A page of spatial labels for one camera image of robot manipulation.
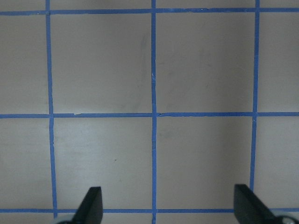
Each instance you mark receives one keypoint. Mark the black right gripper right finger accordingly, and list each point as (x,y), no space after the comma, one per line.
(249,209)

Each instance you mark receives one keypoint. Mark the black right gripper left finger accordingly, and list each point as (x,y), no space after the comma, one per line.
(90,210)

